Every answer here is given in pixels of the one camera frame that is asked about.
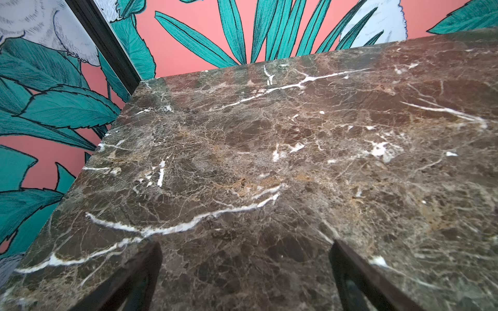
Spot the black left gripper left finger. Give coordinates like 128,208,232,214
71,241,163,311

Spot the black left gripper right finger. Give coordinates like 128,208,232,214
328,239,423,310

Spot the black left corner frame post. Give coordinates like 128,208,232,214
65,0,141,95

